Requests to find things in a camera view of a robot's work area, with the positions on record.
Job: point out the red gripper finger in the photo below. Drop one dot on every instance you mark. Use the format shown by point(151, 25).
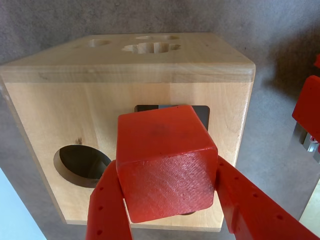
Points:
point(107, 215)
point(255, 215)

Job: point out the red cube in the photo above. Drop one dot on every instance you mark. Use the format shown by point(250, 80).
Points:
point(165, 170)

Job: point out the wooden shape sorter box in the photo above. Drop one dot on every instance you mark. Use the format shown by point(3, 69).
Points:
point(62, 107)

